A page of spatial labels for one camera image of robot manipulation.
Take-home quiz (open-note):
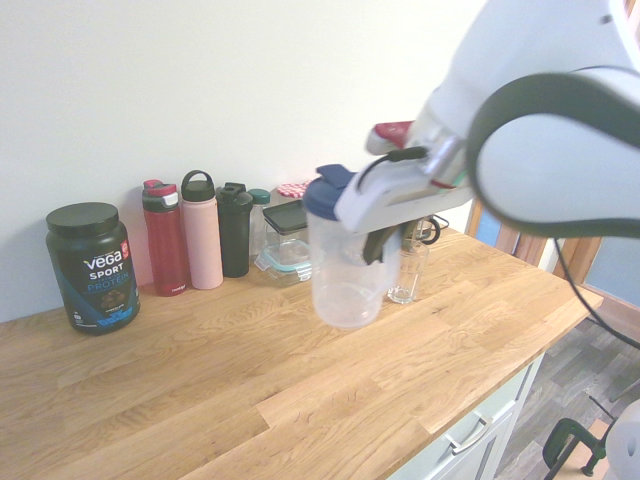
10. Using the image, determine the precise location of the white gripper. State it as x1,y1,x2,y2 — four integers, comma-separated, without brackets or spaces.
333,148,475,265

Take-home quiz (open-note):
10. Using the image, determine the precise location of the clear plastic pitcher blue lid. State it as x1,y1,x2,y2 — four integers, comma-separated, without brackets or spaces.
303,164,401,330

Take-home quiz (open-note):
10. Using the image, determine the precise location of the red water bottle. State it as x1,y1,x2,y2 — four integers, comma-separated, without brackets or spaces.
141,179,190,298

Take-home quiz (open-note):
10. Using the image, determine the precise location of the glass French press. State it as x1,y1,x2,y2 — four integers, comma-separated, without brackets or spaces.
422,213,451,247

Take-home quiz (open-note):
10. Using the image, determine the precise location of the clear drinking glass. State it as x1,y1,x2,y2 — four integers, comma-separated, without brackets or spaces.
387,242,430,306

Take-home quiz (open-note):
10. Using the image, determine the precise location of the square container black lid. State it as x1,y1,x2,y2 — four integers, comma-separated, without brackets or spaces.
262,201,310,251

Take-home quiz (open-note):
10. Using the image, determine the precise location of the glass food container teal lid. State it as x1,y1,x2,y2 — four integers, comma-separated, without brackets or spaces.
253,242,321,288

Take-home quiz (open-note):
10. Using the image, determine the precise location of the clear bottle green lid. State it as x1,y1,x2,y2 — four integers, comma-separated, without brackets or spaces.
248,188,272,261

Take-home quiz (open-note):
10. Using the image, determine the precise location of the black shaker bottle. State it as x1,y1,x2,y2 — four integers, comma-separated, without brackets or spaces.
216,182,254,279

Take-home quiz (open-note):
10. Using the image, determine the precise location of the pink bottle black lid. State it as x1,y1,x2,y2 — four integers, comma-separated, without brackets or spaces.
180,170,225,291

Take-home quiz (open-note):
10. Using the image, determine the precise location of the white kitchen cabinet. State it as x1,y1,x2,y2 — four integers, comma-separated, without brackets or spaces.
399,349,546,480

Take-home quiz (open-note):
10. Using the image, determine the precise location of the green metal clamp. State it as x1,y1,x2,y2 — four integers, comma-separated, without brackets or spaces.
542,394,624,476

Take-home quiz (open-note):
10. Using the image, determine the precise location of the black Vega protein tub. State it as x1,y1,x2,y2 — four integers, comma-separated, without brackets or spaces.
45,202,142,337

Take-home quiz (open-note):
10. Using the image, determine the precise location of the wooden door frame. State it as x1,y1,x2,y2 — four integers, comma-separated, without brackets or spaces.
464,199,606,281

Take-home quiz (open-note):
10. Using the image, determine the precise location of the metal drawer bar handle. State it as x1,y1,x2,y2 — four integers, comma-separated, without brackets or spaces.
444,412,494,455

